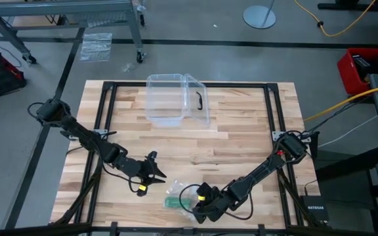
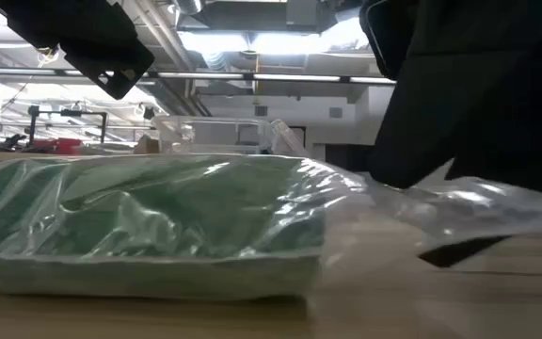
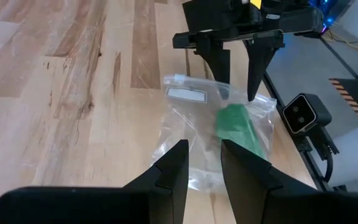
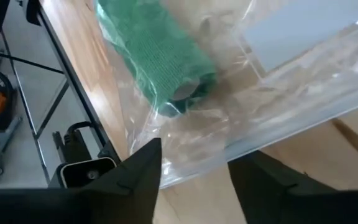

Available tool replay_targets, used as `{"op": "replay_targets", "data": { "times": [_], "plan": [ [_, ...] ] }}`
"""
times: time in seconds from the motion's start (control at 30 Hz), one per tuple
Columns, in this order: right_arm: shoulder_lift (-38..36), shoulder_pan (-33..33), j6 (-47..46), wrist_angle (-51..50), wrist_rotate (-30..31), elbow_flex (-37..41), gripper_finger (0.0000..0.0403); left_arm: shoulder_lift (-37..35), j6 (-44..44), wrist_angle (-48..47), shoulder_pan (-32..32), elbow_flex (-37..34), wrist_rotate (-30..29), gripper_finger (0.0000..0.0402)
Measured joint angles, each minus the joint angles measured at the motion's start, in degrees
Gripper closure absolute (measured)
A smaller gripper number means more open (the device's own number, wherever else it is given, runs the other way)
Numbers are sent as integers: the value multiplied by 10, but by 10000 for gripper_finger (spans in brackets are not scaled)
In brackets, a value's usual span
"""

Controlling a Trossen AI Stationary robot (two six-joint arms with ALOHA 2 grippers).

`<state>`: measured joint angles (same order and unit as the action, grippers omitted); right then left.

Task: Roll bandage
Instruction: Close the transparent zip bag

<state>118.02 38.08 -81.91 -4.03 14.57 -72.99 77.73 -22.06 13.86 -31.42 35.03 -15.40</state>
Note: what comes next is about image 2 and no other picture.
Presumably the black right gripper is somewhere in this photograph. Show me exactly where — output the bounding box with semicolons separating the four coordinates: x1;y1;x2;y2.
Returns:
359;0;542;268

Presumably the clear plastic zip bag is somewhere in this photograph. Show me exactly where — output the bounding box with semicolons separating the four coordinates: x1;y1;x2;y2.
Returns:
0;153;542;302

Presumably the green bandage roll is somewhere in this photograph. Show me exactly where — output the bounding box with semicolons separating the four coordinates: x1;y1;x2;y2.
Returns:
0;157;327;260

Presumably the black yellow ceiling reel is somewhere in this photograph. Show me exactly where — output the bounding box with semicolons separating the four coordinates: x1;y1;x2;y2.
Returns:
37;45;61;66

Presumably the red plastic tray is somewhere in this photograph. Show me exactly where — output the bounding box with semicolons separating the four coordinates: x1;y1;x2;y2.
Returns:
29;137;85;155

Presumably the long ceiling light bar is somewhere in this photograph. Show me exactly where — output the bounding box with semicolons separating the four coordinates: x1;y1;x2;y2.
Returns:
0;67;397;87

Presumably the cardboard box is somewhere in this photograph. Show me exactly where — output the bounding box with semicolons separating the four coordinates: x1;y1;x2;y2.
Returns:
133;135;161;155

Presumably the clear plastic container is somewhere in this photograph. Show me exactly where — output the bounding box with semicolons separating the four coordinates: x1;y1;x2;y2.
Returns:
151;115;272;155

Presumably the clear plastic container lid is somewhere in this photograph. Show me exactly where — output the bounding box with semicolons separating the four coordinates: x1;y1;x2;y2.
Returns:
268;119;311;159

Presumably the black camera rig stand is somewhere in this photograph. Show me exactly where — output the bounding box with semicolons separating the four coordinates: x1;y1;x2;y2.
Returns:
25;105;109;143

